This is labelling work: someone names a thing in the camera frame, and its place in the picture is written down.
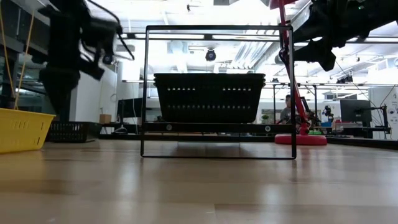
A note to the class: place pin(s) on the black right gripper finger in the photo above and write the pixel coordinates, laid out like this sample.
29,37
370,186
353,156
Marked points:
329,59
311,53

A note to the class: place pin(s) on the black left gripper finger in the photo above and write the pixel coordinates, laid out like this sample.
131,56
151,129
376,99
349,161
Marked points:
57,102
67,105

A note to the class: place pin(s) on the black plastic basket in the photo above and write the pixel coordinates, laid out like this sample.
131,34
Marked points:
210,105
77,132

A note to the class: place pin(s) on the yellow plastic basket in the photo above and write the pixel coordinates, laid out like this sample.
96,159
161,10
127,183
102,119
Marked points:
21,133

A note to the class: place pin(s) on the black background robot arm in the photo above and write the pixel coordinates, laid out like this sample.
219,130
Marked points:
328,113

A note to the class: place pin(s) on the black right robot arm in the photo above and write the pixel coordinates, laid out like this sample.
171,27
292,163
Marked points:
373,18

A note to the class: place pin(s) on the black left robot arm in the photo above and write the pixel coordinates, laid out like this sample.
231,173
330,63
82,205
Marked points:
66,31

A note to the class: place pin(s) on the black ceiling spotlights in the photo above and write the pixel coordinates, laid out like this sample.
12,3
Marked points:
345,79

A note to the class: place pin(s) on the brown cardboard box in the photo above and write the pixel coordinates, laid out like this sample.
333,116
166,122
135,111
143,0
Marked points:
105,119

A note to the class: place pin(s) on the black round ceiling fixture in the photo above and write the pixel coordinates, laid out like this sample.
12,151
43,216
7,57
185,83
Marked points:
210,55
108,59

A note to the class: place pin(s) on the black computer monitor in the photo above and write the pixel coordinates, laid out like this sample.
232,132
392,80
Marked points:
356,110
130,109

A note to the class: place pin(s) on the person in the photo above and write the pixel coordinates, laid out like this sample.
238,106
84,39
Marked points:
286,113

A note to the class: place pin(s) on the small potted plant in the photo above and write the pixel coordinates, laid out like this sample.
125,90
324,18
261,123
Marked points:
265,119

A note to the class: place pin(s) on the red desk lamp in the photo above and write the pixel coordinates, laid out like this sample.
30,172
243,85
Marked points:
300,140

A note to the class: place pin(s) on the black overhead beam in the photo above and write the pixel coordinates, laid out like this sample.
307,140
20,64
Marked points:
208,36

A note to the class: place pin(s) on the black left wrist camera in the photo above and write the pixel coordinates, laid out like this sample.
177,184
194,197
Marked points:
93,70

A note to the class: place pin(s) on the black metal frame shelf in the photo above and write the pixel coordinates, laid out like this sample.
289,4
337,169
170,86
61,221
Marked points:
217,127

